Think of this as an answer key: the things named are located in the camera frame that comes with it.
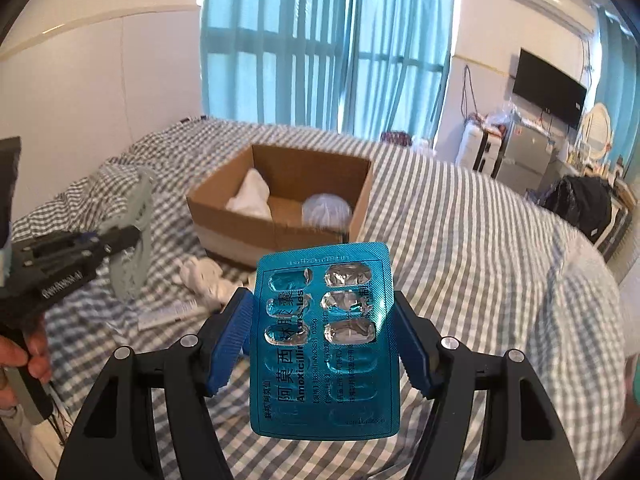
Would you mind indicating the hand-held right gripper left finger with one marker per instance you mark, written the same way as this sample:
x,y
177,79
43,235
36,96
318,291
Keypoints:
x,y
231,340

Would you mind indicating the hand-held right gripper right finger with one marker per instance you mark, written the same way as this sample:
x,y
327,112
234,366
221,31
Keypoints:
x,y
411,345

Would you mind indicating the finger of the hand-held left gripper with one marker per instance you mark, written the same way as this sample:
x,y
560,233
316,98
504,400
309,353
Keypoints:
x,y
131,240

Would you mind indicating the blue pill blister pack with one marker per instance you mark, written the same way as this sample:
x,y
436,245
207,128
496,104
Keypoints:
x,y
325,345

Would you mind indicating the cardboard box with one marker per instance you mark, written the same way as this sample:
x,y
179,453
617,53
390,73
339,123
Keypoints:
x,y
285,205

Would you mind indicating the person's left hand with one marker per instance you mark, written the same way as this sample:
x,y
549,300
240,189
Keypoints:
x,y
22,355

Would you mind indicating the white crumpled tissue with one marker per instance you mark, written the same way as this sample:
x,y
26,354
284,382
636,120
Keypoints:
x,y
207,280

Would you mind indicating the white ointment tube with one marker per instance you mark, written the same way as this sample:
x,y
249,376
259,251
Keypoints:
x,y
167,313

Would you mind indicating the grey checked bed sheet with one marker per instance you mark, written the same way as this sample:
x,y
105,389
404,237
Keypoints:
x,y
475,260

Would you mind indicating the white crumpled cloth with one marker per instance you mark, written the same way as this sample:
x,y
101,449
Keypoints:
x,y
251,195

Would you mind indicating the clear plastic bag in box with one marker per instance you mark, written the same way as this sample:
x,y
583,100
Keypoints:
x,y
326,212

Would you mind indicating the dark red basket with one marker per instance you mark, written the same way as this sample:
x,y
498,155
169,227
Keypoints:
x,y
399,138

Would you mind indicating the white suitcase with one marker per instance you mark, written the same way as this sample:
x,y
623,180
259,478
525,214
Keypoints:
x,y
475,147

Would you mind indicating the black bag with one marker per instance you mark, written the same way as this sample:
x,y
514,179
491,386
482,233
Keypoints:
x,y
580,202

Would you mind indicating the silver mini fridge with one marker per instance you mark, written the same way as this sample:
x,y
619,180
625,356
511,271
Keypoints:
x,y
525,152

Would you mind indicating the blue curtain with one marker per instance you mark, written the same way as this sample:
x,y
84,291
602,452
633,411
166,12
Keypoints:
x,y
325,45

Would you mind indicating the white oval mirror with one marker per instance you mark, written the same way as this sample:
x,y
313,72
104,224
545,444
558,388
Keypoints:
x,y
596,132

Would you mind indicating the black wall television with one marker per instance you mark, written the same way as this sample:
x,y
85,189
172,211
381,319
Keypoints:
x,y
549,87

